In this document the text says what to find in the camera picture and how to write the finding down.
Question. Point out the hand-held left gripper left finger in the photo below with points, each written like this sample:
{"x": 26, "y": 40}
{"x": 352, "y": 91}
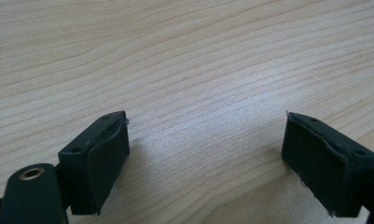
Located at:
{"x": 91, "y": 168}

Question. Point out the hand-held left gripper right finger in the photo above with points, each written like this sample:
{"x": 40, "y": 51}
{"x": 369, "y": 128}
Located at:
{"x": 324, "y": 168}

